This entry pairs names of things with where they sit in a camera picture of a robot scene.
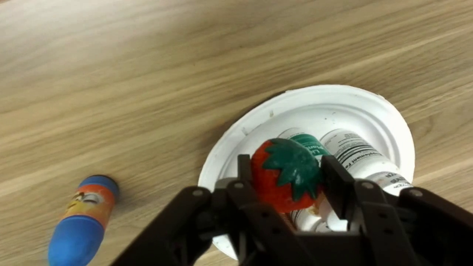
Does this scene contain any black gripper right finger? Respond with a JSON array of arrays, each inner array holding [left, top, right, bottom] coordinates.
[[321, 156, 473, 266]]

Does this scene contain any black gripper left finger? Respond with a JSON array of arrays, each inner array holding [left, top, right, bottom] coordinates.
[[111, 154, 309, 266]]

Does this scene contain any white bottle silver cap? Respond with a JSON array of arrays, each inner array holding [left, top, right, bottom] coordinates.
[[320, 129, 413, 197]]

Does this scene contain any white bottle green label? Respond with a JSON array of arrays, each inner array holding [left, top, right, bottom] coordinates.
[[290, 133, 330, 160]]

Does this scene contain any small blue bottle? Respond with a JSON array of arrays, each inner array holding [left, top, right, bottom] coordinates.
[[48, 175, 120, 266]]

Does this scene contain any white round plate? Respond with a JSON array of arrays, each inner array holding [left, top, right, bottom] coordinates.
[[197, 85, 417, 261]]

